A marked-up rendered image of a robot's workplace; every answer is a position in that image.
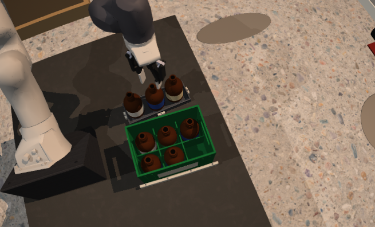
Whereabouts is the brown glass bottle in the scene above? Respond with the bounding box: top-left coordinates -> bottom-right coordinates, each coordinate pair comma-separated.
164,75 -> 183,103
141,154 -> 163,173
135,132 -> 157,154
157,126 -> 178,148
164,146 -> 184,166
123,92 -> 145,119
145,83 -> 165,111
180,118 -> 200,141

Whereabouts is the green bottle crate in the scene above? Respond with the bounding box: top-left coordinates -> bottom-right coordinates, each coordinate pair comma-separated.
128,105 -> 216,183

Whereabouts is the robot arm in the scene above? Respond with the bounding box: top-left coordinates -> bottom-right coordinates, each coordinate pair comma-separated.
0,0 -> 161,174

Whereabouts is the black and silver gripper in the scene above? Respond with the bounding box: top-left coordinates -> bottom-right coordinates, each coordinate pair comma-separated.
125,50 -> 166,89

